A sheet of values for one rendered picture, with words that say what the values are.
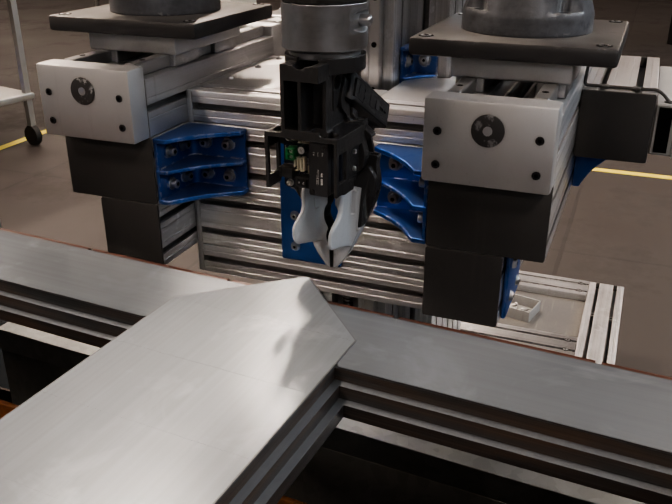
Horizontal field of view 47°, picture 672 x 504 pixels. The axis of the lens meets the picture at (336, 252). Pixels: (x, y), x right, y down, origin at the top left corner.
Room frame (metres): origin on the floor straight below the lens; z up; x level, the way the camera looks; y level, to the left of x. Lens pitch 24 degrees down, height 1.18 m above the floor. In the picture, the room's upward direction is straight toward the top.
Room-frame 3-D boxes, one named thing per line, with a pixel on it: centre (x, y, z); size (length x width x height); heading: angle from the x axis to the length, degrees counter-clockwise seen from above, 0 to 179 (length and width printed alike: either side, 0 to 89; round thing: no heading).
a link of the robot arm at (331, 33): (0.69, 0.01, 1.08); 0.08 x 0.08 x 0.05
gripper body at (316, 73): (0.68, 0.01, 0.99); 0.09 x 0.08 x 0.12; 155
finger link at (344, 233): (0.68, 0.00, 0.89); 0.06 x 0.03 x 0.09; 155
